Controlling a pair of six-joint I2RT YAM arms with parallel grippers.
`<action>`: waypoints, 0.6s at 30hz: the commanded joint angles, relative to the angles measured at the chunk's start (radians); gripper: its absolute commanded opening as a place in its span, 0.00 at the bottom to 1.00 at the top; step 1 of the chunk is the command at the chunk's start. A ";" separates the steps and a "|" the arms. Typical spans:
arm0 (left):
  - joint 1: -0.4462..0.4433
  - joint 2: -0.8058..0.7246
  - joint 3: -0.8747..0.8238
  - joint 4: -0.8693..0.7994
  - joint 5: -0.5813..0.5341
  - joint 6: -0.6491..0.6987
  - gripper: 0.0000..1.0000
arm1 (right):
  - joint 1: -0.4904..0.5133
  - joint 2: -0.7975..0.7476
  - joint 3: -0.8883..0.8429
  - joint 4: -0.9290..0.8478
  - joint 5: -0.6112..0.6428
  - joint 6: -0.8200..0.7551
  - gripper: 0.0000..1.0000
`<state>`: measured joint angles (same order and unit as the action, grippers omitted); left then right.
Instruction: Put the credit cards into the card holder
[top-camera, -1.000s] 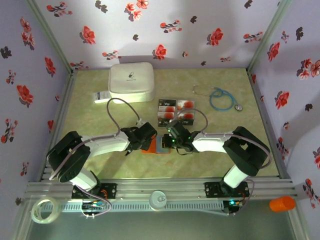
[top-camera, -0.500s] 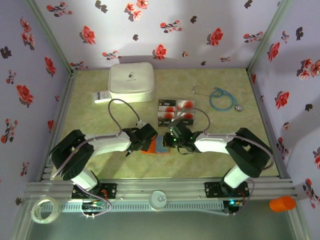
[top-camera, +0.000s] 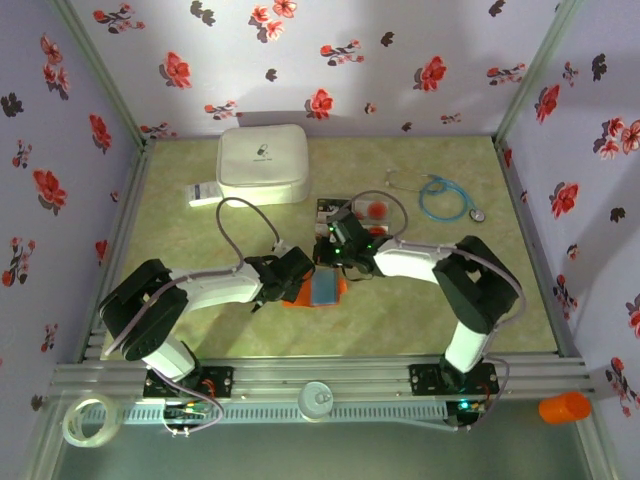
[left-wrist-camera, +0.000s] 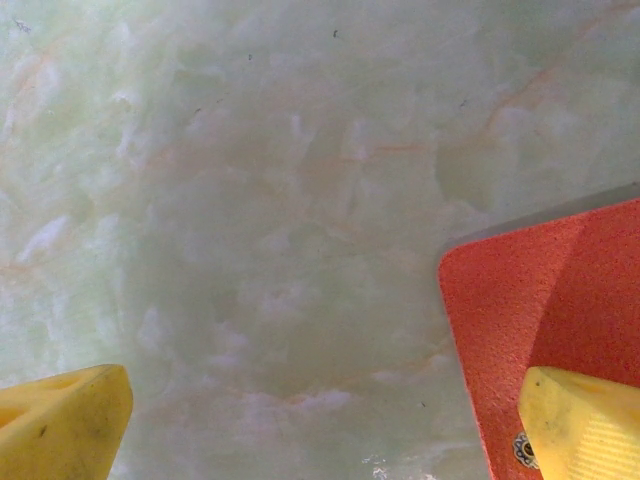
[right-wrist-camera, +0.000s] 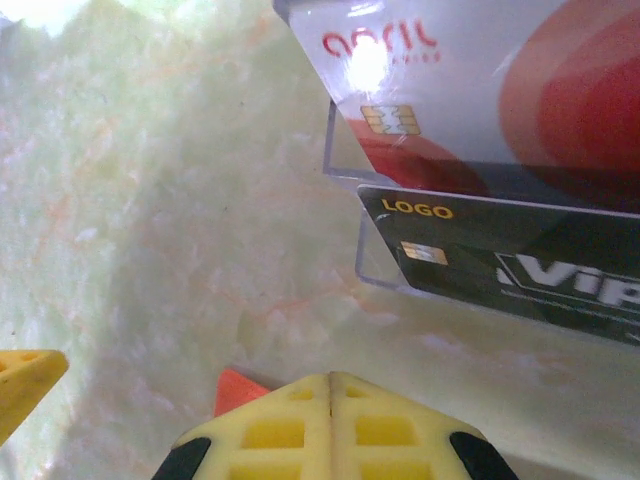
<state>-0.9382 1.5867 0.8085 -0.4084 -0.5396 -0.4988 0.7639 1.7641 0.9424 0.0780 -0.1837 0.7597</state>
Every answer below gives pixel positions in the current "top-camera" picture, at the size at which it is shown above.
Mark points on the white zippered medicine pouch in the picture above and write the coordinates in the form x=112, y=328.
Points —
x=262, y=165

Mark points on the aluminium frame side rail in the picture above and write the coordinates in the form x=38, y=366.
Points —
x=120, y=250
x=534, y=250

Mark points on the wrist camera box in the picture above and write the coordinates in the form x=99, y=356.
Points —
x=297, y=262
x=337, y=225

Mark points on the orange pill bottle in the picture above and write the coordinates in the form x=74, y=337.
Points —
x=565, y=407

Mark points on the clear tape roll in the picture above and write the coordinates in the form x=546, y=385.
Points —
x=70, y=430

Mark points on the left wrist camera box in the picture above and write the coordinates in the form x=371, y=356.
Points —
x=297, y=262

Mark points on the small white box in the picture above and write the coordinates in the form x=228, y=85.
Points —
x=202, y=195

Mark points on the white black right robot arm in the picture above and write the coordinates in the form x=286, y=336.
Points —
x=415, y=260

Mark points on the orange card holder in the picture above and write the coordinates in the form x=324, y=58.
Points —
x=327, y=290

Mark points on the blue stethoscope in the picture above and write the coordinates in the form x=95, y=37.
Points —
x=477, y=215

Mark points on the orange item inside box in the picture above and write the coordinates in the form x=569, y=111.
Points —
x=381, y=230

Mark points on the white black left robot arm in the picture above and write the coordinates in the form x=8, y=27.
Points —
x=220, y=290

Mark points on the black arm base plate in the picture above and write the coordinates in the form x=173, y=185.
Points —
x=220, y=382
x=425, y=380

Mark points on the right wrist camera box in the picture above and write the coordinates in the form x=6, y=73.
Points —
x=337, y=225

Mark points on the aluminium frame post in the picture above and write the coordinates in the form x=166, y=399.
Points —
x=102, y=70
x=535, y=70

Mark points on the round white knob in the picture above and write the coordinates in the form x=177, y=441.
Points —
x=307, y=405

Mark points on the white card with red circle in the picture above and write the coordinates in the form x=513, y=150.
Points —
x=377, y=209

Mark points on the dark credit card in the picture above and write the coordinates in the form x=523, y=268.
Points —
x=332, y=204

